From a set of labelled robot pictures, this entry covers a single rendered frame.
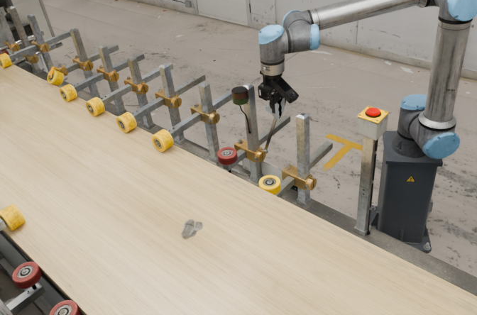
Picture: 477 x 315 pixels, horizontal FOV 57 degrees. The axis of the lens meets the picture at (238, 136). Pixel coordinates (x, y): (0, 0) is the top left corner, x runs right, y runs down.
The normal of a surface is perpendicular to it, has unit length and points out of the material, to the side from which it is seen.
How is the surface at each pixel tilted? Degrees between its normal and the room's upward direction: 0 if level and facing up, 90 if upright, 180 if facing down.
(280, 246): 0
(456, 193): 0
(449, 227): 0
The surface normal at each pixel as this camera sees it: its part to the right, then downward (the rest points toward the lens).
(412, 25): -0.65, 0.49
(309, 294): -0.10, -0.81
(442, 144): 0.13, 0.63
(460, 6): 0.11, 0.45
